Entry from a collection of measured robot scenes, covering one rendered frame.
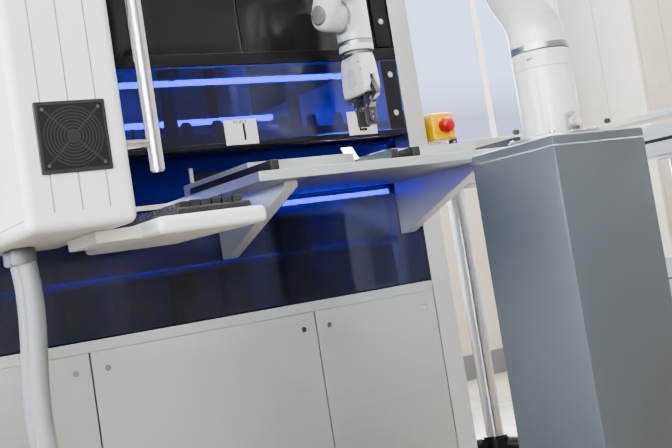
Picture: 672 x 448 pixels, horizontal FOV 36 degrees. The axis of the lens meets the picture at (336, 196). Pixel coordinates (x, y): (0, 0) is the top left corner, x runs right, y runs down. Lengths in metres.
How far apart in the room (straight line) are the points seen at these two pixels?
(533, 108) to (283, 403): 0.89
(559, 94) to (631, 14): 3.54
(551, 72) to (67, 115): 0.97
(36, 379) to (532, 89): 1.11
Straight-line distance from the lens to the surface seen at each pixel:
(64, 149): 1.68
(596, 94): 5.81
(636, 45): 5.62
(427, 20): 5.38
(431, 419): 2.65
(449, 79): 5.38
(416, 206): 2.55
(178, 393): 2.32
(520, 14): 2.14
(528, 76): 2.14
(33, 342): 1.97
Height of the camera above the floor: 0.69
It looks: 4 degrees up
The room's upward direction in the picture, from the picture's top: 9 degrees counter-clockwise
